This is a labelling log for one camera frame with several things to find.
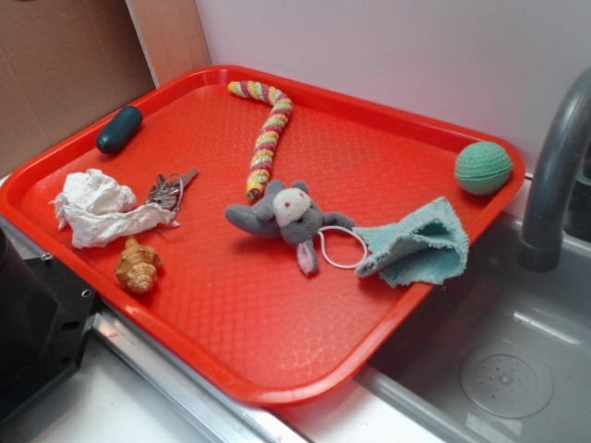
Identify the grey plastic sink basin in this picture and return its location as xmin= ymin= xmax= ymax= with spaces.
xmin=358 ymin=216 xmax=590 ymax=442

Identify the red plastic tray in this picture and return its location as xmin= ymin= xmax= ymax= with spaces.
xmin=1 ymin=66 xmax=525 ymax=406

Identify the dark green plastic pickle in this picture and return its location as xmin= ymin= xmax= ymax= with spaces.
xmin=95 ymin=106 xmax=143 ymax=154

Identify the brown spiral seashell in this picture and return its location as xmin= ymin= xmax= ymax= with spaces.
xmin=115 ymin=235 xmax=163 ymax=294

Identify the metal key bunch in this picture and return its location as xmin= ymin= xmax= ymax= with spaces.
xmin=144 ymin=168 xmax=199 ymax=232

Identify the grey plush mouse toy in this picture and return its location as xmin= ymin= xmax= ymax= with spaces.
xmin=224 ymin=180 xmax=363 ymax=276

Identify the crumpled white paper tissue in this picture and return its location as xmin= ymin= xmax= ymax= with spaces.
xmin=53 ymin=169 xmax=174 ymax=249

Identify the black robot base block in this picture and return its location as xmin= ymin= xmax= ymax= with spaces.
xmin=1 ymin=233 xmax=96 ymax=426

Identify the light blue knitted cloth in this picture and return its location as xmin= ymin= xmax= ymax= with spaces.
xmin=353 ymin=197 xmax=469 ymax=288

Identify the brown cardboard panel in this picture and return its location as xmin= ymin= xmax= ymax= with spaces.
xmin=1 ymin=1 xmax=154 ymax=175

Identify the striped twisted rope toy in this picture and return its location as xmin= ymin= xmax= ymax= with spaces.
xmin=227 ymin=80 xmax=294 ymax=201

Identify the grey toy faucet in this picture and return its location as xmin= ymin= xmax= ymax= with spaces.
xmin=519 ymin=70 xmax=590 ymax=272

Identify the green foam ball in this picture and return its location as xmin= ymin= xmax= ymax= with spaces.
xmin=454 ymin=141 xmax=513 ymax=196

